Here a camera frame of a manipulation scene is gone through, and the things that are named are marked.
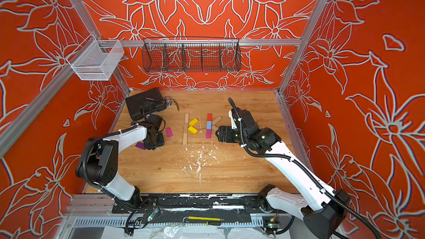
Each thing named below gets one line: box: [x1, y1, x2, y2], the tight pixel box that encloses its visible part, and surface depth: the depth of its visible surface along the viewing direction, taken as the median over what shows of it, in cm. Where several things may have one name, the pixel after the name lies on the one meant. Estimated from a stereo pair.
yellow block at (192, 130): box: [188, 126, 198, 135], surface depth 99 cm
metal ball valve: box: [164, 95, 180, 112], surface depth 112 cm
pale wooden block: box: [211, 115, 223, 126], surface depth 105 cm
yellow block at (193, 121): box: [188, 117, 199, 127], surface depth 104 cm
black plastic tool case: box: [125, 87, 167, 121], surface depth 109 cm
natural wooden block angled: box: [183, 132, 188, 145], surface depth 97 cm
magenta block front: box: [166, 127, 174, 138], surface depth 99 cm
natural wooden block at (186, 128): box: [183, 122, 189, 134], surface depth 101 cm
